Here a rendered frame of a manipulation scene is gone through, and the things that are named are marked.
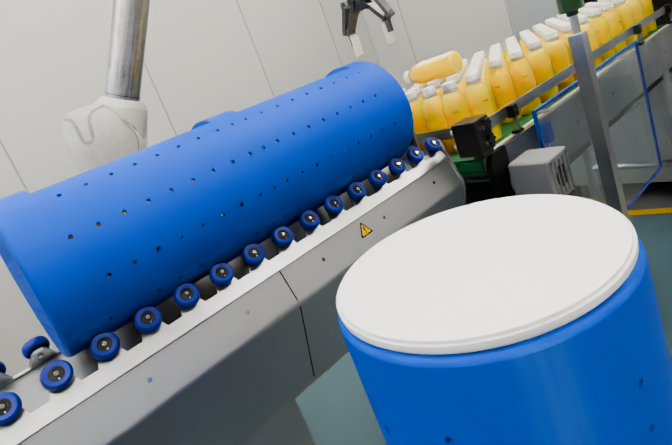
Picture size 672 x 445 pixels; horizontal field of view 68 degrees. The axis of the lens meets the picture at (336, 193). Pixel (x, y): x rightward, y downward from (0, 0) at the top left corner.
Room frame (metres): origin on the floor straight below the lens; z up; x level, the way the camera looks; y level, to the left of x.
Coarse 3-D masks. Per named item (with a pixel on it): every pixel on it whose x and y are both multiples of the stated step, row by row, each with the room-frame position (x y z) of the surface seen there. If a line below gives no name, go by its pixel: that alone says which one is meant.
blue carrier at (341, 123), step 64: (192, 128) 1.08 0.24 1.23; (256, 128) 0.99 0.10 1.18; (320, 128) 1.05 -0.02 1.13; (384, 128) 1.15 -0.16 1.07; (64, 192) 0.80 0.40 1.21; (128, 192) 0.82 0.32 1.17; (192, 192) 0.86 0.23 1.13; (256, 192) 0.92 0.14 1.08; (320, 192) 1.04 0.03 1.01; (64, 256) 0.72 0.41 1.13; (128, 256) 0.77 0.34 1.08; (192, 256) 0.84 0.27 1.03; (64, 320) 0.70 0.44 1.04; (128, 320) 0.80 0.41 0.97
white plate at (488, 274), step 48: (384, 240) 0.55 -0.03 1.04; (432, 240) 0.50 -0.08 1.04; (480, 240) 0.46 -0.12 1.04; (528, 240) 0.42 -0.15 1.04; (576, 240) 0.39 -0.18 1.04; (624, 240) 0.36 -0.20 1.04; (384, 288) 0.43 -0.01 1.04; (432, 288) 0.40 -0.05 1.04; (480, 288) 0.37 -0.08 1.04; (528, 288) 0.34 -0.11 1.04; (576, 288) 0.32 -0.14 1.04; (384, 336) 0.35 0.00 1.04; (432, 336) 0.33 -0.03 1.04; (480, 336) 0.31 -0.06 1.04; (528, 336) 0.30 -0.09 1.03
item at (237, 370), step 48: (432, 192) 1.21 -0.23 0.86; (336, 240) 1.02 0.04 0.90; (288, 288) 0.92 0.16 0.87; (336, 288) 0.98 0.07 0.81; (192, 336) 0.81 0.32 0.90; (240, 336) 0.84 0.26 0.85; (288, 336) 0.90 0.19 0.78; (336, 336) 1.00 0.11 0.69; (144, 384) 0.74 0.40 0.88; (192, 384) 0.77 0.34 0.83; (240, 384) 0.84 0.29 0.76; (288, 384) 0.92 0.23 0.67; (48, 432) 0.66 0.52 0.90; (96, 432) 0.68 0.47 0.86; (144, 432) 0.72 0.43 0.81; (192, 432) 0.78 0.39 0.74; (240, 432) 0.85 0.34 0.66
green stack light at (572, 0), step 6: (558, 0) 1.31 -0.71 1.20; (564, 0) 1.29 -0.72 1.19; (570, 0) 1.28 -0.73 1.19; (576, 0) 1.28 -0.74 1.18; (582, 0) 1.28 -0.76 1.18; (558, 6) 1.31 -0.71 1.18; (564, 6) 1.29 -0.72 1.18; (570, 6) 1.28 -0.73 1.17; (576, 6) 1.28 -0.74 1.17; (582, 6) 1.28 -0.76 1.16; (558, 12) 1.32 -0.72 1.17; (564, 12) 1.30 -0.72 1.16
